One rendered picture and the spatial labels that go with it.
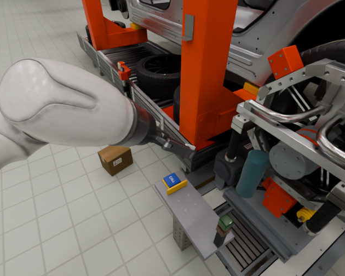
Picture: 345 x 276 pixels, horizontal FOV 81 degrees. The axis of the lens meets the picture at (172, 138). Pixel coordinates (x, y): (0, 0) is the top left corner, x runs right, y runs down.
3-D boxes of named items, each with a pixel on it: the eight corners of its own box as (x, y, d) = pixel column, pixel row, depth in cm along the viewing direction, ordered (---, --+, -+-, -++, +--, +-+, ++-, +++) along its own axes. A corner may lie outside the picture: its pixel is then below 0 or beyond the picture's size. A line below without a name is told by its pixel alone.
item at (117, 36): (148, 41, 270) (145, 11, 246) (109, 49, 249) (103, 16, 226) (142, 38, 280) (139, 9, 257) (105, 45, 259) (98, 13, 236)
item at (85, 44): (146, 61, 355) (144, 36, 329) (97, 72, 321) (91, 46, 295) (124, 45, 418) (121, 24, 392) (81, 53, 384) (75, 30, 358)
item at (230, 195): (319, 230, 127) (327, 222, 121) (283, 264, 113) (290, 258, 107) (256, 175, 159) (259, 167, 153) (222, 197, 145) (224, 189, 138)
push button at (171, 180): (180, 183, 108) (180, 180, 107) (170, 189, 106) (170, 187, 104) (173, 174, 113) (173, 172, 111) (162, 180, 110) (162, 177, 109)
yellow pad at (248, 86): (272, 92, 137) (275, 85, 134) (259, 97, 131) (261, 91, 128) (256, 84, 146) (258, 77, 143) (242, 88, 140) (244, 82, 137)
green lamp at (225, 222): (232, 226, 75) (234, 221, 72) (224, 232, 73) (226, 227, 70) (224, 218, 77) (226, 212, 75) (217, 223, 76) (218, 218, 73)
